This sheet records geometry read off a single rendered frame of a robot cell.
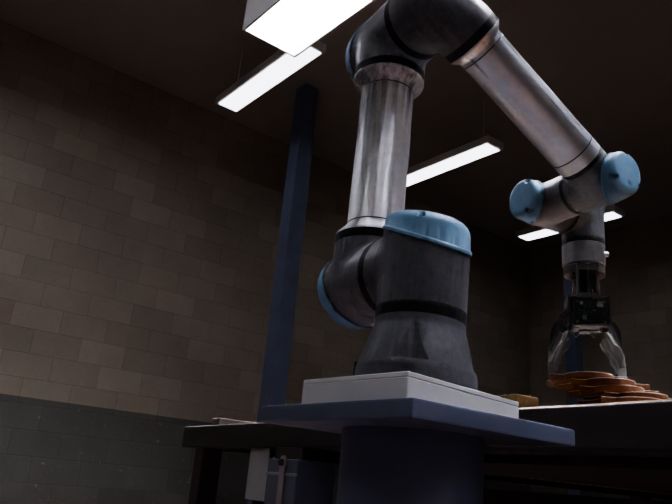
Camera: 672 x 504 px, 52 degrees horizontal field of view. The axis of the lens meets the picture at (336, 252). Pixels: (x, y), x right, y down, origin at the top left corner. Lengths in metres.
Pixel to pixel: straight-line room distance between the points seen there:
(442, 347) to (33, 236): 5.75
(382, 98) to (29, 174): 5.60
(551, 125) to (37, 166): 5.78
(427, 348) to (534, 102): 0.47
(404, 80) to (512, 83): 0.17
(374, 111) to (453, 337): 0.42
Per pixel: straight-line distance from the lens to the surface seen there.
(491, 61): 1.10
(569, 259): 1.31
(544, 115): 1.13
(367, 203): 1.02
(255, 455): 1.77
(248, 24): 3.80
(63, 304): 6.38
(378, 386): 0.77
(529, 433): 0.81
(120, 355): 6.50
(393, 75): 1.13
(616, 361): 1.31
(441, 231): 0.87
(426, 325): 0.83
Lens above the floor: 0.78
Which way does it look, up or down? 19 degrees up
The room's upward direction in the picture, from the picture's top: 5 degrees clockwise
